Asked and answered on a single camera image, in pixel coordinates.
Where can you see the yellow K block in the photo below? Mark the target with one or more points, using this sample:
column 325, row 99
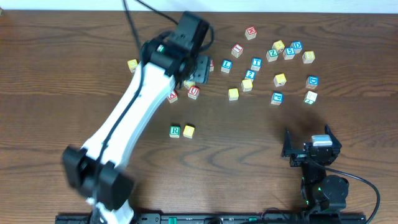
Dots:
column 280, row 80

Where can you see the green 7 block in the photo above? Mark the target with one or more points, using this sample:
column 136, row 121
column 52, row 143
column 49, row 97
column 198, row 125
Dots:
column 310, row 97

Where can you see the blue d block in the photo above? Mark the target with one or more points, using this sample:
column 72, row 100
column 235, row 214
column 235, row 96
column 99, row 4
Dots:
column 297, row 46
column 312, row 82

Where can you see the blue L block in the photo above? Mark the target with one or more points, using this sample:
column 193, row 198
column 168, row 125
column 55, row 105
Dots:
column 226, row 66

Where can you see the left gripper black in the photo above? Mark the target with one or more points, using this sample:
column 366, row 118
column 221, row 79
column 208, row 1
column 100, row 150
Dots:
column 201, row 70

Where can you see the blue 2 block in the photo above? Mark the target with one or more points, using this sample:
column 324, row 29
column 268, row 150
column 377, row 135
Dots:
column 250, row 75

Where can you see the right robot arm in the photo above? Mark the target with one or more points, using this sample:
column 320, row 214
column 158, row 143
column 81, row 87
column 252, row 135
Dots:
column 325, row 194

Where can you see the yellow tilted block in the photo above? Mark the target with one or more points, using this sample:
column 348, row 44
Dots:
column 188, row 84

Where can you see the blue 5 block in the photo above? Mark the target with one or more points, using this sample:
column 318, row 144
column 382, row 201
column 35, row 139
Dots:
column 288, row 53

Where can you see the red A block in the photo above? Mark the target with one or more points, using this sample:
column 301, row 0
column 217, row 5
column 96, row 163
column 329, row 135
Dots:
column 172, row 97

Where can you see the yellow o block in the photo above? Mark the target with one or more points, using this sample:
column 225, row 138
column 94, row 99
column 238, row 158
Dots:
column 233, row 94
column 188, row 131

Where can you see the green R block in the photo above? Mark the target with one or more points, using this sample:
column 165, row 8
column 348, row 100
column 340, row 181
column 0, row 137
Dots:
column 174, row 131

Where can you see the blue T block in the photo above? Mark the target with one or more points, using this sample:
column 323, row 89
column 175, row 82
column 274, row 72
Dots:
column 256, row 64

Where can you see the blue D block right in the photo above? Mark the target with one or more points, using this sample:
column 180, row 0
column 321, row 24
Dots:
column 312, row 82

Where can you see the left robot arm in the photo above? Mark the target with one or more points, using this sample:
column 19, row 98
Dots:
column 95, row 170

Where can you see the yellow S block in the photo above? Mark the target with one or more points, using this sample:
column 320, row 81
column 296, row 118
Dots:
column 246, row 85

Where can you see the blue D block upper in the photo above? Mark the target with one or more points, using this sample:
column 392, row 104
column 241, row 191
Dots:
column 297, row 46

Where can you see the yellow block far left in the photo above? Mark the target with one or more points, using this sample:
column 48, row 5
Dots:
column 132, row 64

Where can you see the yellow B block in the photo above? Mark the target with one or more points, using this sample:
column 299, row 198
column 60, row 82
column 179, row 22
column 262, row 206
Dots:
column 308, row 57

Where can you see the red I block upper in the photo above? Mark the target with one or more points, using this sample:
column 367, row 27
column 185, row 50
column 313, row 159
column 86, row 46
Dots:
column 237, row 50

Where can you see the red i block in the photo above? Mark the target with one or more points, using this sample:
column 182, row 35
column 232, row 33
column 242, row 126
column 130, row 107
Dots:
column 237, row 50
column 211, row 68

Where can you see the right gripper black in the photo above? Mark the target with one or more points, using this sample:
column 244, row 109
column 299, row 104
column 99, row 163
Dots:
column 306, row 152

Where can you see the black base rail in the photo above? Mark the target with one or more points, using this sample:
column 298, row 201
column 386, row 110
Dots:
column 272, row 217

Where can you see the green Z block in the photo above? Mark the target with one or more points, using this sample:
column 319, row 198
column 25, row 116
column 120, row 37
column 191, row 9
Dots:
column 272, row 55

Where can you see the blue P block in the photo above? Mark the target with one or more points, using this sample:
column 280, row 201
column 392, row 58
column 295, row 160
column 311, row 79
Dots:
column 277, row 98

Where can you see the yellow block with picture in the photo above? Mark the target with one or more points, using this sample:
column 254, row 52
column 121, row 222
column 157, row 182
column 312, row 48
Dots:
column 278, row 46

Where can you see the red U block centre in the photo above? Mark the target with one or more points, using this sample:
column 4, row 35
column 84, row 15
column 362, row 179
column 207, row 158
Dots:
column 193, row 92

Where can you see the red I block centre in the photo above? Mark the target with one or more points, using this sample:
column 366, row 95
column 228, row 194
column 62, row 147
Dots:
column 211, row 68

